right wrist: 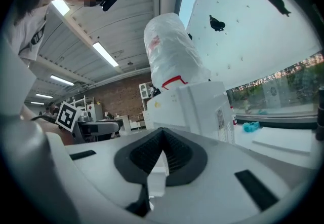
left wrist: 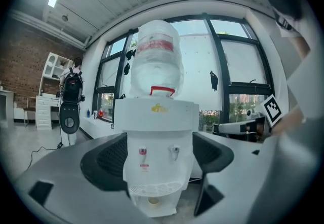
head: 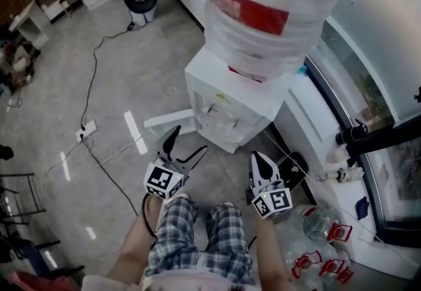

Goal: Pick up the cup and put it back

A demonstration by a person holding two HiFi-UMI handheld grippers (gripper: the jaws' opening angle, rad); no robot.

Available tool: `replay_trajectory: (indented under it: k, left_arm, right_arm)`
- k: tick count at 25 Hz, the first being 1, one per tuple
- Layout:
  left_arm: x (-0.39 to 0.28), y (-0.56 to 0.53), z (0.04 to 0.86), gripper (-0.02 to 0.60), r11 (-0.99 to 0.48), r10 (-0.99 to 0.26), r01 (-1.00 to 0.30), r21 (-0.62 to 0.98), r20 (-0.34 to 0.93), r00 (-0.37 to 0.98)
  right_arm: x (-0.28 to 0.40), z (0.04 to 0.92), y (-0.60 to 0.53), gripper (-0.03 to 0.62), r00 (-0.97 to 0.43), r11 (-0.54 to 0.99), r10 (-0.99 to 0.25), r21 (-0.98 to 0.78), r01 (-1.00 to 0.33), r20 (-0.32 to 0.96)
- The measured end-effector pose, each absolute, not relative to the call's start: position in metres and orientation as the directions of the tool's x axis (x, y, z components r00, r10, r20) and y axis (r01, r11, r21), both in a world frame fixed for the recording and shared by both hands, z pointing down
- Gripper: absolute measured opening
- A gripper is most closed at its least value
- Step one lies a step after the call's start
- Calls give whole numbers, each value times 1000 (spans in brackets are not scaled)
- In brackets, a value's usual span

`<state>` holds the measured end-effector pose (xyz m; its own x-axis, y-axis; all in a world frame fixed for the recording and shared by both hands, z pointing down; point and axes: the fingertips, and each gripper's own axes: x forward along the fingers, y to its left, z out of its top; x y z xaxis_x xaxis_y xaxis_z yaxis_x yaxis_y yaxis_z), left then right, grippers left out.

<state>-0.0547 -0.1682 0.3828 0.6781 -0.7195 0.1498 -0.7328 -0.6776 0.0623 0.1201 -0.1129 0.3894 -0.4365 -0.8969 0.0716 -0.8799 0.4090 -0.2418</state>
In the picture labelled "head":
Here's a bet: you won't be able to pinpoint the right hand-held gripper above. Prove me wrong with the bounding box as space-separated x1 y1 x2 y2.
246 151 293 220

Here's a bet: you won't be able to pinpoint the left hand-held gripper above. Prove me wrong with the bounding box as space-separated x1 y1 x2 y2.
143 124 208 201

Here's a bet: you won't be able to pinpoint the white cabinet door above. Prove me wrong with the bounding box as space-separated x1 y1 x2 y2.
143 108 198 136

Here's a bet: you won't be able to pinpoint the white water dispenser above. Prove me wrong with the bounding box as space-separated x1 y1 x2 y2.
184 49 290 154

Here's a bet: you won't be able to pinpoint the person's right forearm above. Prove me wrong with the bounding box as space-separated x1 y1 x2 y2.
256 217 291 284

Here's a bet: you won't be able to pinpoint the person's left forearm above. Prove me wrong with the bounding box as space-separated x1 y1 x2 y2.
105 196 168 284

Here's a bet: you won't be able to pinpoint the white and black appliance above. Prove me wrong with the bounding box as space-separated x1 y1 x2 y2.
274 151 309 192

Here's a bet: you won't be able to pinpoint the white floor tape strip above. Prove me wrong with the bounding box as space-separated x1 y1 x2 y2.
124 111 148 155

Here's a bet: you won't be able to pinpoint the white flat board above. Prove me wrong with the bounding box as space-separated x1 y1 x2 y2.
289 87 326 144

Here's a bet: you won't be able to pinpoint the small white jar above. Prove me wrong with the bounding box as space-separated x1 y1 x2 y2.
328 147 347 164

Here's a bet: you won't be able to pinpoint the person's plaid shorts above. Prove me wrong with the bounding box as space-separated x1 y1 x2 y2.
144 196 256 284

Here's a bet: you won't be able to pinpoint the white charger adapter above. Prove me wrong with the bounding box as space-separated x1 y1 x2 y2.
315 166 364 184

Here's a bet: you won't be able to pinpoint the black thermos flask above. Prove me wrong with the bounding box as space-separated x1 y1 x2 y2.
335 118 368 146

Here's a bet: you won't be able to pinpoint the white power strip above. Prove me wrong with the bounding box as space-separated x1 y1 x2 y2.
75 120 98 142

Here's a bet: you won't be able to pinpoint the dark blue cloth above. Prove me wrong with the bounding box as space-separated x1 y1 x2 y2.
355 196 371 220

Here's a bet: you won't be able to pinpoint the white window sill ledge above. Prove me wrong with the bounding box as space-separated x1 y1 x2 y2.
154 0 421 279

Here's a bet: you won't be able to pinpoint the person's pale pink shirt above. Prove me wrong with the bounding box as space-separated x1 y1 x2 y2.
80 275 264 291

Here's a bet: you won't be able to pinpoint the black metal rack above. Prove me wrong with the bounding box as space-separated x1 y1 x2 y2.
0 172 47 225

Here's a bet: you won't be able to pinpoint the large clear water jug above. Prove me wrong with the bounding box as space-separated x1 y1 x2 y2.
203 0 349 83

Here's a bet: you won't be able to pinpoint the dark blue chair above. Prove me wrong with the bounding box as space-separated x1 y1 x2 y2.
0 233 86 280

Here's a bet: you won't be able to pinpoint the pink cloth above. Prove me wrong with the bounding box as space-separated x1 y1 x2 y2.
8 269 82 291

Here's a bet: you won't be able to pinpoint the small white desk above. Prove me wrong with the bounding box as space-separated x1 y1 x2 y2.
8 0 50 50

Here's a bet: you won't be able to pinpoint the white floor cable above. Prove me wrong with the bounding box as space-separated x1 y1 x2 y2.
45 131 155 174

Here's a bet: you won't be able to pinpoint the long white cable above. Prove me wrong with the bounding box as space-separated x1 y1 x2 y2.
262 130 421 267

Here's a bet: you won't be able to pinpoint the black power cable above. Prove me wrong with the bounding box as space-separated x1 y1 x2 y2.
80 21 136 128
80 138 139 217

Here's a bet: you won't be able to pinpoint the black window frame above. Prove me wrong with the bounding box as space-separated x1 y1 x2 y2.
304 52 421 250

